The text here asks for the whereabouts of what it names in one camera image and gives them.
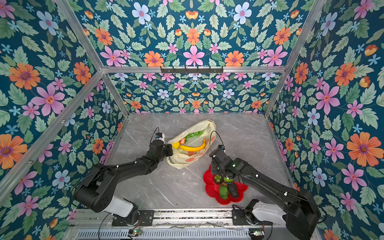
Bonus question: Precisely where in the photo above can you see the black hook rail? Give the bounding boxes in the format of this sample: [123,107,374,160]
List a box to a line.
[160,67,224,74]

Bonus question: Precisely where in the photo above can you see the red flower-shaped plate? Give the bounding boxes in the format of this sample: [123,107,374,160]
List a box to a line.
[203,167,249,206]

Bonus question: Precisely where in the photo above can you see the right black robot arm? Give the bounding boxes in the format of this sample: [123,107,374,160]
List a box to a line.
[210,145,321,240]

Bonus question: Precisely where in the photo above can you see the green fake lime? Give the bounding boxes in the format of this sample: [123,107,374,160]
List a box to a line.
[224,178,234,183]

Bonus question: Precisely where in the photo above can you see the dark green fake avocado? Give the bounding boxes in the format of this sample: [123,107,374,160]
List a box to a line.
[218,185,229,200]

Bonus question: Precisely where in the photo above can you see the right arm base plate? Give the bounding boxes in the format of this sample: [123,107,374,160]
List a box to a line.
[232,199,273,226]

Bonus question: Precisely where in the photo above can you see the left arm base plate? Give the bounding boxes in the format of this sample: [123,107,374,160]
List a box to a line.
[112,210,155,227]

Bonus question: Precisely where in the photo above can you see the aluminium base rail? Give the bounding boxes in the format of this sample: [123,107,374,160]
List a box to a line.
[68,207,316,230]

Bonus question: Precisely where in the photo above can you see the dark brown fake avocado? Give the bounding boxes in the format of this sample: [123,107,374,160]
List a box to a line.
[227,182,239,199]

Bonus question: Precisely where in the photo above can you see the green fake grapes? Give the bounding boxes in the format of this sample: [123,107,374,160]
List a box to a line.
[185,130,205,143]

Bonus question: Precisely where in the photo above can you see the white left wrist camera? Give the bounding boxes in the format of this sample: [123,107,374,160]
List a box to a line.
[155,133,165,142]

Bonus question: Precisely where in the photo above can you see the purple fake mangosteen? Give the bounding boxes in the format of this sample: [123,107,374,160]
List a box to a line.
[213,175,223,185]

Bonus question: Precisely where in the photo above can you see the white vented cable duct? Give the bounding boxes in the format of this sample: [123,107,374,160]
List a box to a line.
[75,229,251,240]

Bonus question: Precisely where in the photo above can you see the yellow fake banana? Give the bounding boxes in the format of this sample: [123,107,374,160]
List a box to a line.
[179,139,207,152]

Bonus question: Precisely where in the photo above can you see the cream plastic bag orange print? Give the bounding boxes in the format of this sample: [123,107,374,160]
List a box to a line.
[167,120,217,169]

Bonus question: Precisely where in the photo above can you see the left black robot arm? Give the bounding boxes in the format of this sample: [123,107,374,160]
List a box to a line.
[74,139,173,219]

